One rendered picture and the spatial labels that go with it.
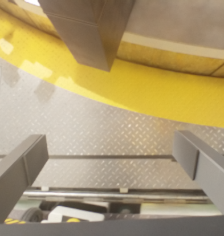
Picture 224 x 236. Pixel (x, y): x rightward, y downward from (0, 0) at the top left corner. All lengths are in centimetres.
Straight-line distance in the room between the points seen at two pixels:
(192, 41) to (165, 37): 10
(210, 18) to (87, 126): 75
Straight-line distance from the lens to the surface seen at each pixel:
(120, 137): 92
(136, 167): 94
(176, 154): 17
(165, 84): 100
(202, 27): 81
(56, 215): 93
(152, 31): 75
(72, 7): 42
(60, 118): 101
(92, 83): 100
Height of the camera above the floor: 92
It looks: 81 degrees down
